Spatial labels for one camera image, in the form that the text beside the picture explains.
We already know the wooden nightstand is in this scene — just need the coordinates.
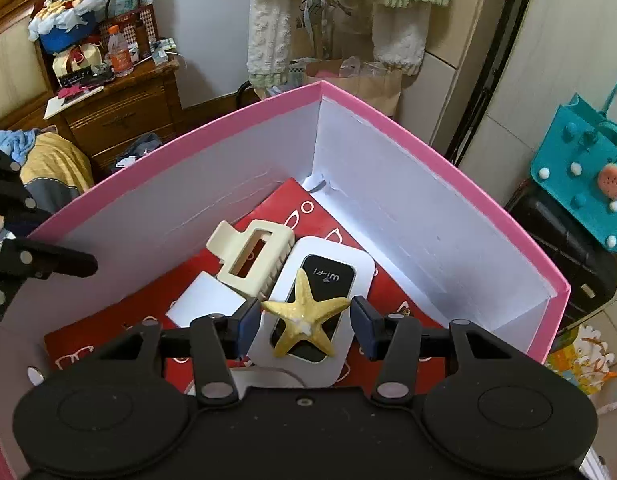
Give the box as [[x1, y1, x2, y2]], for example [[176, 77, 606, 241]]
[[43, 57, 184, 171]]

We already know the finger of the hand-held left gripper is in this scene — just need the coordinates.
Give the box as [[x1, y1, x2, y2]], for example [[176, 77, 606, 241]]
[[0, 142, 53, 238], [0, 239, 98, 326]]

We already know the white charger plug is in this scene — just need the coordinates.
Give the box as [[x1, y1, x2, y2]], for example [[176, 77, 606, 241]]
[[166, 271, 244, 328]]

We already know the orange drink bottle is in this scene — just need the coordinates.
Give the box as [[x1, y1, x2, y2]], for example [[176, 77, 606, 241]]
[[107, 24, 135, 78]]

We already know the pink storage box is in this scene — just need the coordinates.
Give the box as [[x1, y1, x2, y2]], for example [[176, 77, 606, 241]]
[[0, 80, 571, 480]]

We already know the woven basket bag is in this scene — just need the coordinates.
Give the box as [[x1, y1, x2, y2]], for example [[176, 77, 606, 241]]
[[97, 0, 156, 61]]

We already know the cream gift box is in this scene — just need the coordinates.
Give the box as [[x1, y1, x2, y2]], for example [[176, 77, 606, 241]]
[[52, 42, 106, 81]]

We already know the black suitcase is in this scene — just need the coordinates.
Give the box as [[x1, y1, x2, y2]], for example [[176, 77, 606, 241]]
[[505, 180, 617, 328]]

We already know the beige wardrobe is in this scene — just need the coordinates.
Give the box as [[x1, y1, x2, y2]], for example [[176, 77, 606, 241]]
[[458, 0, 617, 201]]

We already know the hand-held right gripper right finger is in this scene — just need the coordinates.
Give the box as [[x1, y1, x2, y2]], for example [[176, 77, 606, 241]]
[[351, 296, 528, 407]]

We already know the wooden bed headboard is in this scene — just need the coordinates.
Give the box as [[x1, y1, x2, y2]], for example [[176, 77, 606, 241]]
[[0, 0, 76, 133]]

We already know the brown paper bag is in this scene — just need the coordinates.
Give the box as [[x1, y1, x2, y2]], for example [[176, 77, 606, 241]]
[[288, 0, 404, 118]]

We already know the colourful gift bag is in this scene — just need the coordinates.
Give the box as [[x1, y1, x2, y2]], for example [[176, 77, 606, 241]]
[[545, 324, 617, 401]]

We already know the dark blue clothing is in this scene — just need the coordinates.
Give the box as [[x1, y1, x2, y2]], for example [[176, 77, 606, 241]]
[[111, 131, 164, 171]]

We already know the black metal clothes rack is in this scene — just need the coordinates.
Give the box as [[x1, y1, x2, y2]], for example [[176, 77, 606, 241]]
[[445, 0, 541, 166]]

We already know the teal felt handbag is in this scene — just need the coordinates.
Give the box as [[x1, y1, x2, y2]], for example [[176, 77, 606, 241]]
[[531, 76, 617, 253]]

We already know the white pocket router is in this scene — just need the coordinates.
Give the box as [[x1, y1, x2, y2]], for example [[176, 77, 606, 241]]
[[248, 236, 376, 388]]

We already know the white notebook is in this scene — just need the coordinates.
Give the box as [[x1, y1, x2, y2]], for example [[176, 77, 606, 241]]
[[43, 85, 105, 121]]

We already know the yellow starfish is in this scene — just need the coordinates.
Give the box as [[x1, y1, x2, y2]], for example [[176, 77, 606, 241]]
[[261, 267, 351, 359]]

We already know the beige wooden board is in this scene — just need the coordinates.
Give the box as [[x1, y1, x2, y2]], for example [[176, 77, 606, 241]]
[[423, 0, 519, 146]]

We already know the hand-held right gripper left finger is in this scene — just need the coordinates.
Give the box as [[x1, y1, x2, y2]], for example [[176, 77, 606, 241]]
[[92, 297, 262, 407]]

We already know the cream hair claw clip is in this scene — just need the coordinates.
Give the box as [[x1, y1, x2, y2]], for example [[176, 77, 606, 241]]
[[207, 220, 295, 297]]

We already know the blue cloth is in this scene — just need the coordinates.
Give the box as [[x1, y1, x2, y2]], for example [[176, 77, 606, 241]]
[[0, 129, 39, 166]]

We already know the yellow and grey quilt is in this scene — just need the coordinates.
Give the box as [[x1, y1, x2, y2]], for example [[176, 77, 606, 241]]
[[18, 130, 96, 216]]

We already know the blue flower box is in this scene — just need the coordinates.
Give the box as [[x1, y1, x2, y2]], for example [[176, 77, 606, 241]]
[[27, 0, 99, 56]]

